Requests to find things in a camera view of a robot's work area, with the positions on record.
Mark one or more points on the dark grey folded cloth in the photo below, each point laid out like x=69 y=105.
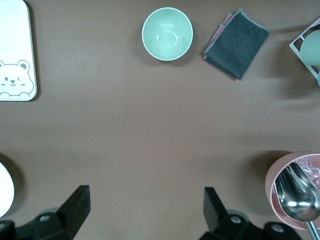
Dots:
x=237 y=45

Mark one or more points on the pink bowl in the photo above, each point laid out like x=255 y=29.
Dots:
x=271 y=185

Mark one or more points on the clear crumpled plastic wrap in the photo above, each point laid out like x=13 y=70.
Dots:
x=310 y=170

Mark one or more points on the metal scoop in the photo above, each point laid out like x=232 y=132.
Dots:
x=297 y=200

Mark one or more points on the sage green cup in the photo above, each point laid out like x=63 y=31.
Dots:
x=311 y=48

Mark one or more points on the pale green bowl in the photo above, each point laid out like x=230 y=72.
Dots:
x=167 y=33

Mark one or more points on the pink folded cloth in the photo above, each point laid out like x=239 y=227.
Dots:
x=221 y=25

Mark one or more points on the white round plate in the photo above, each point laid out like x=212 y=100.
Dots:
x=5 y=190

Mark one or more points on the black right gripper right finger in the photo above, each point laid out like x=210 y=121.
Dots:
x=215 y=215

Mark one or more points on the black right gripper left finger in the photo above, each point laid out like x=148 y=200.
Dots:
x=72 y=212

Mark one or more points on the cream bear print tray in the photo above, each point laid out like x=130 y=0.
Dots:
x=15 y=37

